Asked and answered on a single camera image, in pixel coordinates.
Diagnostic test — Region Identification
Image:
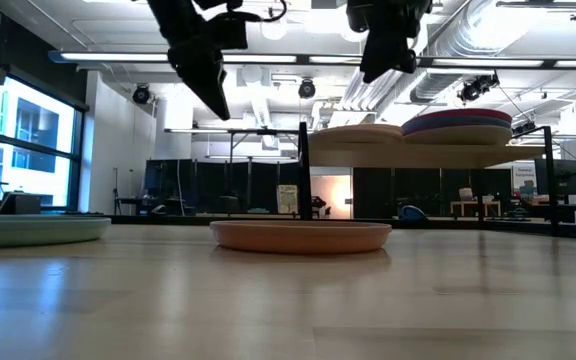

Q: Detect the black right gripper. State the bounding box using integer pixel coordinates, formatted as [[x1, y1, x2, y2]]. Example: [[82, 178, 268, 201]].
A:
[[360, 24, 422, 84]]

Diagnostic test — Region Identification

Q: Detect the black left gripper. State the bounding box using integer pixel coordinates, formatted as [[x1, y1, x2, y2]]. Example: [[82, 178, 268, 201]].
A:
[[167, 34, 232, 121]]

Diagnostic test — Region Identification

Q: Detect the pale grey plate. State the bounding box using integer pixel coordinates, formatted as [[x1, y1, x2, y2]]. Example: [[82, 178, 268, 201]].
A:
[[310, 127, 404, 146]]

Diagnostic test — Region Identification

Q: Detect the magenta pink plate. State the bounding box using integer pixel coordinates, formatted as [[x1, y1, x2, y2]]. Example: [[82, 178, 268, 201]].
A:
[[401, 108, 513, 124]]

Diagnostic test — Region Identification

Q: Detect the cream plate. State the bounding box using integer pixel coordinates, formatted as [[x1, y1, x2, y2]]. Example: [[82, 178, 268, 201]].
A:
[[401, 124, 513, 147]]

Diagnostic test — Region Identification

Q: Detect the terracotta plate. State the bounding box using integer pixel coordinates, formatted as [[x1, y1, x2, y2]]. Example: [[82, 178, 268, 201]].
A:
[[209, 220, 393, 255]]

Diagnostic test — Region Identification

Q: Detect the pale teal plate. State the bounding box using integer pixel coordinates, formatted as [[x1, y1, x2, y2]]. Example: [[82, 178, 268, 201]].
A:
[[0, 214, 113, 250]]

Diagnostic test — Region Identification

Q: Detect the wooden shelf board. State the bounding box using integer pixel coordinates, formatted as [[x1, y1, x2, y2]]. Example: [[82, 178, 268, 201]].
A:
[[309, 142, 547, 170]]

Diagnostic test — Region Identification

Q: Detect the black track spotlight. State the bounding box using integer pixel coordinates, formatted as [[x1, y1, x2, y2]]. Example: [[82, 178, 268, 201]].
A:
[[457, 73, 500, 104], [132, 83, 152, 105], [297, 78, 317, 100]]

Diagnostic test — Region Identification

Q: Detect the small poster sign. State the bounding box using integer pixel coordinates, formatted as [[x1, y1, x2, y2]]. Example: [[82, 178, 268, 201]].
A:
[[276, 184, 299, 215]]

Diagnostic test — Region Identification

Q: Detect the blue round object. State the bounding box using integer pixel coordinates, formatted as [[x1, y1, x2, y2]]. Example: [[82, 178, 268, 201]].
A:
[[400, 204, 427, 221]]

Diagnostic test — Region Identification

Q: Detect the small wooden table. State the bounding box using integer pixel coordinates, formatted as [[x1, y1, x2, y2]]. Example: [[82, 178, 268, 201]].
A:
[[450, 199, 503, 218]]

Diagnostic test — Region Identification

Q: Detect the white printed banner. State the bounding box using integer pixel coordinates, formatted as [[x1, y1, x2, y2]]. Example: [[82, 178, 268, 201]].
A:
[[512, 163, 537, 201]]

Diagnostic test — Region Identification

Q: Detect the large glass window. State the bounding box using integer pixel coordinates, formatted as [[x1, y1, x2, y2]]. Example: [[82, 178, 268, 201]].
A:
[[0, 74, 85, 214]]

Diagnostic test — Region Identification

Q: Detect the black monitor on stand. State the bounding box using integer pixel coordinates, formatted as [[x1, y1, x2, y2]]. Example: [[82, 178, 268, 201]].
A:
[[534, 158, 576, 197]]

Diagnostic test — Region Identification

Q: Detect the grey equipment box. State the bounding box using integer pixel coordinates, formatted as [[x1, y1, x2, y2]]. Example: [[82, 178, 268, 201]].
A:
[[0, 192, 43, 216]]

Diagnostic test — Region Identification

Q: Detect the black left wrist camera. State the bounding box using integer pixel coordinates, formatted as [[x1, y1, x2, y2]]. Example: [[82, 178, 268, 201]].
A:
[[216, 10, 249, 51]]

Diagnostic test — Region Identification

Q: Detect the silver ventilation duct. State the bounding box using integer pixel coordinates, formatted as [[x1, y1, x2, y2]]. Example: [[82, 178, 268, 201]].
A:
[[340, 0, 507, 111]]

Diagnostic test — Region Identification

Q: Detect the black partition wall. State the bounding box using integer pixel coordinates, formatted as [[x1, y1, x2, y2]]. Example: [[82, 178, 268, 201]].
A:
[[352, 167, 513, 220], [145, 159, 302, 216]]

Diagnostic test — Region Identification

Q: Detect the black shelf post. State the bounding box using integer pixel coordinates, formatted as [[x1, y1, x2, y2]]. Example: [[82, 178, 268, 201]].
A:
[[542, 125, 560, 236], [297, 122, 313, 221]]

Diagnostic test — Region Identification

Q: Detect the black frame crossbar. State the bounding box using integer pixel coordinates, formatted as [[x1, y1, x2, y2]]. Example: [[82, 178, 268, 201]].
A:
[[80, 213, 489, 225]]

